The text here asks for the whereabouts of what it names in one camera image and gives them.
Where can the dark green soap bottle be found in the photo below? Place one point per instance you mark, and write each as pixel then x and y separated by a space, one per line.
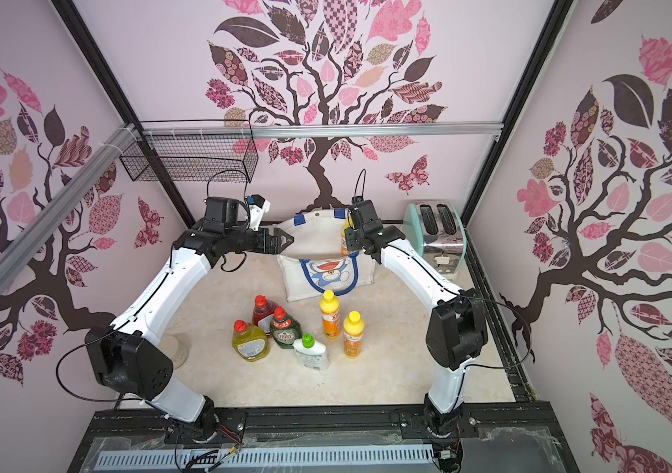
pixel 285 329

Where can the mint chrome toaster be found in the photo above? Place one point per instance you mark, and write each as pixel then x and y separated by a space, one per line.
pixel 435 231

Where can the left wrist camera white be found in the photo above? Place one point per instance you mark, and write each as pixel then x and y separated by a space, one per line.
pixel 257 207

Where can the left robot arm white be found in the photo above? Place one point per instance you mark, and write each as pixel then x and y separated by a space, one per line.
pixel 125 356

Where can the red liquid soap bottle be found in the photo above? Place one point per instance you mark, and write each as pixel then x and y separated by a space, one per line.
pixel 263 313

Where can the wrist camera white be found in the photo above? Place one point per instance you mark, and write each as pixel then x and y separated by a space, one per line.
pixel 257 207
pixel 364 216

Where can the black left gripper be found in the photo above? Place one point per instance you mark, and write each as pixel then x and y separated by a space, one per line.
pixel 274 248

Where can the aluminium rail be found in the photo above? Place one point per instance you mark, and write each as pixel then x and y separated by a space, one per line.
pixel 22 249
pixel 487 128

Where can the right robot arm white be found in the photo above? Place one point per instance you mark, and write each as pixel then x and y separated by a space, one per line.
pixel 457 329

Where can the white canvas shopping bag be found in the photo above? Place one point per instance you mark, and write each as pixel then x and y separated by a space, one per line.
pixel 316 261

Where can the black wire mesh basket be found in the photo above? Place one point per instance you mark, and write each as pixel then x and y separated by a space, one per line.
pixel 214 150

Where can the aluminium rail back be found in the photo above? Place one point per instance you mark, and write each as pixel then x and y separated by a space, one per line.
pixel 487 128

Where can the aluminium rail left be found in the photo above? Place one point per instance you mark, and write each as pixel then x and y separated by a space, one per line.
pixel 22 249

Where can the orange dish soap bottle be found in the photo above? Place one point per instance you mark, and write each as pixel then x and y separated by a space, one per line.
pixel 353 327
pixel 346 245
pixel 330 314
pixel 346 227

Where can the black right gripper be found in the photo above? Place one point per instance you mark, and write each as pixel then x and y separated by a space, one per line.
pixel 352 237

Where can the yellow-green soap bottle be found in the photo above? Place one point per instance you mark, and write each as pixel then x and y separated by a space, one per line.
pixel 249 341

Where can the round beige lid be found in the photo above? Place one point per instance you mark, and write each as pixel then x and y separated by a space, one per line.
pixel 176 350

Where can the black base frame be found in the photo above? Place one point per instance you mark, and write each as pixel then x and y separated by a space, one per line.
pixel 494 437

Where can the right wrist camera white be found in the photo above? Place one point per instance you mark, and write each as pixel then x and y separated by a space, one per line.
pixel 364 216

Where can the white bottle green cap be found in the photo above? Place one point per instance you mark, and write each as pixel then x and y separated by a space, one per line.
pixel 311 353

